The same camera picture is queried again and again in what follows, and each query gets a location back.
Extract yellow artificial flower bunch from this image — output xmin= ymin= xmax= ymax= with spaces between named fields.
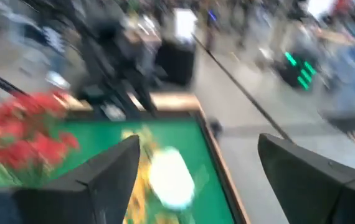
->
xmin=121 ymin=126 xmax=181 ymax=224

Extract red artificial flower bunch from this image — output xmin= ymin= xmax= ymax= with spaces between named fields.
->
xmin=0 ymin=116 xmax=80 ymax=187
xmin=7 ymin=91 xmax=71 ymax=121

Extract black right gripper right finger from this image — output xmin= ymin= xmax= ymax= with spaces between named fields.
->
xmin=258 ymin=133 xmax=355 ymax=224

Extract black bin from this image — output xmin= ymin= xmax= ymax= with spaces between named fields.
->
xmin=157 ymin=40 xmax=197 ymax=88

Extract black device green lights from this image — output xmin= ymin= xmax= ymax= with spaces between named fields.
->
xmin=273 ymin=49 xmax=319 ymax=93

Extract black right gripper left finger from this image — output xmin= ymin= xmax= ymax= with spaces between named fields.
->
xmin=12 ymin=134 xmax=141 ymax=224

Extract white blue-tinged artificial tulip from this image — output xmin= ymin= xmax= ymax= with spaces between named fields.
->
xmin=148 ymin=146 xmax=210 ymax=224

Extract green table mat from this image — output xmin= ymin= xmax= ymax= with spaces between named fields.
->
xmin=0 ymin=118 xmax=236 ymax=224

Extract black frame clamp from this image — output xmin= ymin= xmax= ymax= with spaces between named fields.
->
xmin=209 ymin=117 xmax=224 ymax=138

